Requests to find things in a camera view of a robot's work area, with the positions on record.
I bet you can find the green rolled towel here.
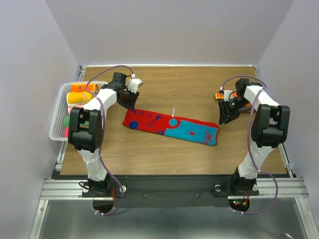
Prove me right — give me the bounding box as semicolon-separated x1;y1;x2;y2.
63;116;89;128

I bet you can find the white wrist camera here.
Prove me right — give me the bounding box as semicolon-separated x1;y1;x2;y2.
215;86;234;101
127;74;144;93

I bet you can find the hot pink rolled towel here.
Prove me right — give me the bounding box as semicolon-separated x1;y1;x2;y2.
64;126;69;138

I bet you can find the yellow patterned towel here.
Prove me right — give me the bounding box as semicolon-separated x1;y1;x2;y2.
66;92;94;106

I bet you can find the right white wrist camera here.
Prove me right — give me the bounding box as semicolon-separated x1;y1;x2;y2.
215;86;234;101

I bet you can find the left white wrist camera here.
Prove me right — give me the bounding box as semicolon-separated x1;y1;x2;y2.
127;74;144;93

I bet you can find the white plastic basket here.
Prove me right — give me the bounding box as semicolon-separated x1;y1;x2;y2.
48;81;109;142

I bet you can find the teal red-trimmed towel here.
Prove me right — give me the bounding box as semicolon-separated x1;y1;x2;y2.
123;109;219;146

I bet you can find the orange rolled towel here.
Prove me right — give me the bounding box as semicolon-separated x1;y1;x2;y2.
71;83;99;93

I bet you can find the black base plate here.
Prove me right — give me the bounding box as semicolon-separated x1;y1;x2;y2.
79;175;259;209

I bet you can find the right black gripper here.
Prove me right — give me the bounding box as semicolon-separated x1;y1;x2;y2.
218;96;250;124

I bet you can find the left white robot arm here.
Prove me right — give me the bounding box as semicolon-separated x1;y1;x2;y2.
68;72;143;196

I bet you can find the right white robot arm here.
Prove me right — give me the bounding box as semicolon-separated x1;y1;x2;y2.
218;76;290;194

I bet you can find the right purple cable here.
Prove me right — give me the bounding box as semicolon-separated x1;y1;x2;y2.
221;76;279;215

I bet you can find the aluminium frame rail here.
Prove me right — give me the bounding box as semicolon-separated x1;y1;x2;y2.
39;178;85;200

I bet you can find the light pink rolled towel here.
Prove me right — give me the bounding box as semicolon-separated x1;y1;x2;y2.
68;105;80;115

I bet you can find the grey orange-trimmed towel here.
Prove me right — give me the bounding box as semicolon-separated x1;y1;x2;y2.
232;91;252;112

